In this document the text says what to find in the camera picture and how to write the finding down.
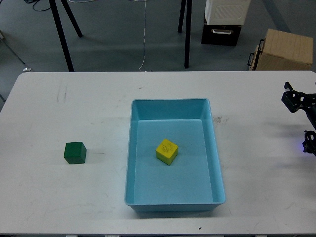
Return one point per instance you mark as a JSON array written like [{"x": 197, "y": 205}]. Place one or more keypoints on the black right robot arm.
[{"x": 309, "y": 145}]

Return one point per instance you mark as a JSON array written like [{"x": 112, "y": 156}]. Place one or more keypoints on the black table leg center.
[{"x": 188, "y": 33}]

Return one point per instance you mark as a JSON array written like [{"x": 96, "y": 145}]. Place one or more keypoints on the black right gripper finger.
[{"x": 293, "y": 99}]

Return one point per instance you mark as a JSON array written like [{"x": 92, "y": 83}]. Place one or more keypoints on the black slanted table leg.
[{"x": 72, "y": 18}]

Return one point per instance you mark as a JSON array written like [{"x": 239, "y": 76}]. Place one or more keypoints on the black table leg far left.
[{"x": 61, "y": 35}]

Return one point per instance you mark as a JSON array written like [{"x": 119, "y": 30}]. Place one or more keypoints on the light blue plastic bin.
[{"x": 173, "y": 162}]

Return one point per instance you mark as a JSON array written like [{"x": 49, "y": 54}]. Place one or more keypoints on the black storage box with handle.
[{"x": 225, "y": 35}]

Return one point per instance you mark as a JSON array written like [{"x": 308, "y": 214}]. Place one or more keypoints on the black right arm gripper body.
[{"x": 310, "y": 108}]

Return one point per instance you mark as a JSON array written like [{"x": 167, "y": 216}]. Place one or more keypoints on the yellow wooden cube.
[{"x": 167, "y": 151}]

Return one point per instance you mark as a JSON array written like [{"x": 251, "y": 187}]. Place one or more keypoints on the black slanted leg center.
[{"x": 181, "y": 15}]

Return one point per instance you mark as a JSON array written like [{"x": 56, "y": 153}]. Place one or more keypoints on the green wooden cube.
[{"x": 75, "y": 153}]

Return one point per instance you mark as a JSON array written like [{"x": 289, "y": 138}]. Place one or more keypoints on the wooden crate with black handles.
[{"x": 282, "y": 51}]

